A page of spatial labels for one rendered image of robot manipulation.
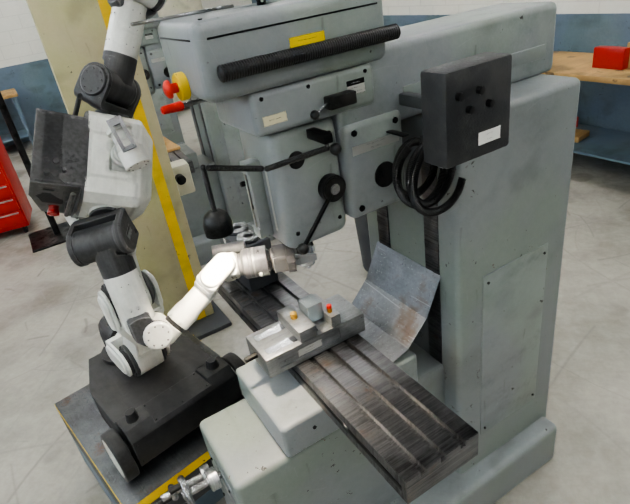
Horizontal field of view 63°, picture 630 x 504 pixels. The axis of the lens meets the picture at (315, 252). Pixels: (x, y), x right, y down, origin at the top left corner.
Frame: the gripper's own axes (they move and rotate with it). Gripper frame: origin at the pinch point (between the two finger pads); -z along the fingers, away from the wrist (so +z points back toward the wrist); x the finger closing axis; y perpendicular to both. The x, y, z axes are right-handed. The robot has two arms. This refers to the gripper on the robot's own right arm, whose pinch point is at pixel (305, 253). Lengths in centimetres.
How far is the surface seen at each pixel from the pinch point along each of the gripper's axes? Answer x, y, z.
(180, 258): 155, 74, 73
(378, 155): -2.5, -26.5, -22.9
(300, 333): -7.5, 22.2, 5.4
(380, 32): -6, -57, -25
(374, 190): -3.4, -17.4, -20.9
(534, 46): 24, -42, -77
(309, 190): -9.4, -22.8, -3.4
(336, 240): 236, 123, -31
